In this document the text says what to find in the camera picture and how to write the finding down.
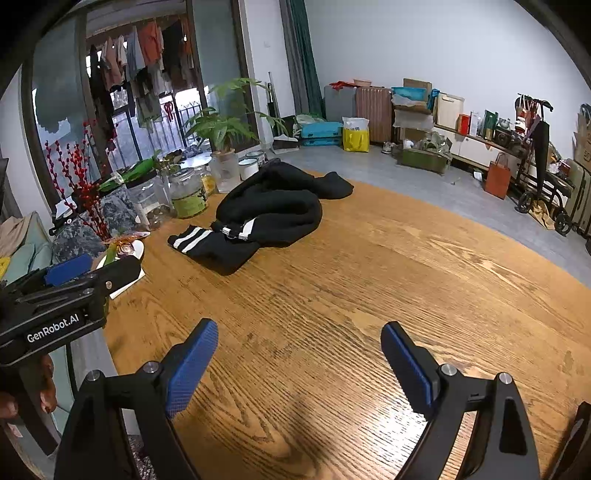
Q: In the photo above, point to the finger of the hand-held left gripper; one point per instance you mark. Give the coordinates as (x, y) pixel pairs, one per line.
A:
(121, 274)
(69, 269)

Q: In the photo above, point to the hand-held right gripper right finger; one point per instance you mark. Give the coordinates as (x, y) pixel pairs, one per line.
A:
(408, 369)

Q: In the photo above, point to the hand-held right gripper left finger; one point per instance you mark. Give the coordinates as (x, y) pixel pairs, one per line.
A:
(194, 364)

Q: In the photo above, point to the black sweater with white stripes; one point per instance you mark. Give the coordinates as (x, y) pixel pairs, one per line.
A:
(277, 203)

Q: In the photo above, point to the row of hanging clothes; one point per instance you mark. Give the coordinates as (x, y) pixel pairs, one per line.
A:
(143, 50)

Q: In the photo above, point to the person's left hand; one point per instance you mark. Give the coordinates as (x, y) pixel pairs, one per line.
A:
(47, 383)

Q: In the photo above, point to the white paper sheet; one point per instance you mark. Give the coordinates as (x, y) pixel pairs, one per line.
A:
(127, 284)

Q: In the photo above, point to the orange green artificial flower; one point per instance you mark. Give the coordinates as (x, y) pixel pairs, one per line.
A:
(121, 247)

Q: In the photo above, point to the camouflage cloth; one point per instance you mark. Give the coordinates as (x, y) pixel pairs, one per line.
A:
(76, 240)

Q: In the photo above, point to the pale green sofa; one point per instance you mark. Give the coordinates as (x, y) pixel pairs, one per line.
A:
(27, 263)

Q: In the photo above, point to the black handheld device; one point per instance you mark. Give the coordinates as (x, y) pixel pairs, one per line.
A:
(62, 221)

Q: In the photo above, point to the beige cloth on sofa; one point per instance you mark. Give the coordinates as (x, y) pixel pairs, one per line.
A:
(14, 235)

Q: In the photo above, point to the large clear glass jar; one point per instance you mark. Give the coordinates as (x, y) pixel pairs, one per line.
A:
(147, 203)

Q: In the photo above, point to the red berry branches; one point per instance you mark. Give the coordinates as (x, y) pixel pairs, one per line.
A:
(81, 180)

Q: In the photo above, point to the shiny green bottle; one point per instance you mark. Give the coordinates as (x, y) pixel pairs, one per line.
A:
(134, 173)

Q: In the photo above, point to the glass jar with green label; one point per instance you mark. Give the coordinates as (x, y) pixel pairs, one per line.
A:
(188, 196)

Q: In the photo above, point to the small yellow glass jar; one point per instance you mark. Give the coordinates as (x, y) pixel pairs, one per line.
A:
(207, 182)

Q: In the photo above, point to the green plant in glass vase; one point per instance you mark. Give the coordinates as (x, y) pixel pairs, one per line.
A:
(225, 173)

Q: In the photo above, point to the black balcony railing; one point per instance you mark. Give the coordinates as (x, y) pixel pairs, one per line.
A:
(180, 124)

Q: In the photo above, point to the white enamel mug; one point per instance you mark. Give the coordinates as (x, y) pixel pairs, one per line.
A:
(257, 157)
(249, 170)

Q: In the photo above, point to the olive green crate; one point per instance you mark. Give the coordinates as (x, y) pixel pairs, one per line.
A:
(422, 161)

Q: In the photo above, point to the orange paper bag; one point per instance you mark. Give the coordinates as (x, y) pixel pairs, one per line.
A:
(496, 177)

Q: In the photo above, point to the white shoe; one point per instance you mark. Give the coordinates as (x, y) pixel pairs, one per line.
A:
(388, 147)

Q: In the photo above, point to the white low cabinet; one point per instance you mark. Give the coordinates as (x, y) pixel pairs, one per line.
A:
(471, 147)

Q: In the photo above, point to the broom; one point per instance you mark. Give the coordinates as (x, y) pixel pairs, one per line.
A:
(273, 99)

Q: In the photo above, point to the yellow shopping bag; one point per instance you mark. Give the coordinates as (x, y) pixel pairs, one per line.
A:
(355, 141)

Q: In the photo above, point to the teal suitcase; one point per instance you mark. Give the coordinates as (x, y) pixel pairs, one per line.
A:
(321, 131)

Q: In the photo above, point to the red box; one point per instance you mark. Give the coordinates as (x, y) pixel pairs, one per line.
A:
(463, 124)

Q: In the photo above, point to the pink suitcase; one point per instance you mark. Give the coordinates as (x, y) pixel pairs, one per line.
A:
(374, 115)

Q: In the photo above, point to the green box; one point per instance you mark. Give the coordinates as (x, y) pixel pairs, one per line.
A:
(489, 124)

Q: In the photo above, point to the black folding cart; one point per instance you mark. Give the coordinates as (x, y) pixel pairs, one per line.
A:
(540, 143)

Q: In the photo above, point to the white flat box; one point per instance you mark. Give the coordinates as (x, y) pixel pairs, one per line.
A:
(450, 110)

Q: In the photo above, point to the grey suitcase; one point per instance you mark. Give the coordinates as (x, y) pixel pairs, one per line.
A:
(339, 104)

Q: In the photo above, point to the grey curtain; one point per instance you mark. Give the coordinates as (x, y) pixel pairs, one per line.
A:
(291, 55)

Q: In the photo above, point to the brown cardboard box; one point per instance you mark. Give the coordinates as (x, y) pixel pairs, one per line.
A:
(418, 85)

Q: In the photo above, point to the green curtain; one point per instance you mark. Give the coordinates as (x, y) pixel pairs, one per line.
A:
(307, 55)

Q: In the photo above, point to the large cardboard box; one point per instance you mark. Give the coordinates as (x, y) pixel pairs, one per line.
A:
(584, 138)

